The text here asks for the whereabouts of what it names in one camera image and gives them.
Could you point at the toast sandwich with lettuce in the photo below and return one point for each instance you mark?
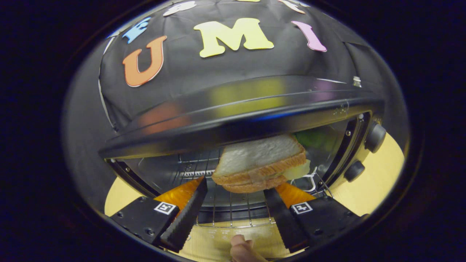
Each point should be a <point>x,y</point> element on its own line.
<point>258,153</point>

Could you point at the metal oven rack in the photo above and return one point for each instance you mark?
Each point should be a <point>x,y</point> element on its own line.
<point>233,203</point>

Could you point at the green labelled plastic bottle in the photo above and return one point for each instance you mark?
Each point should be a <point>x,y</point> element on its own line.
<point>357,83</point>

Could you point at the black toaster oven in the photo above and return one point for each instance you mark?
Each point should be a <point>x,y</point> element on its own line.
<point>236,109</point>

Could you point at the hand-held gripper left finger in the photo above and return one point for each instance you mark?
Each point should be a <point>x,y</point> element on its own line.
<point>185,218</point>

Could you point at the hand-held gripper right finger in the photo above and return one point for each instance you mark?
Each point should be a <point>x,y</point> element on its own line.
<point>287,222</point>

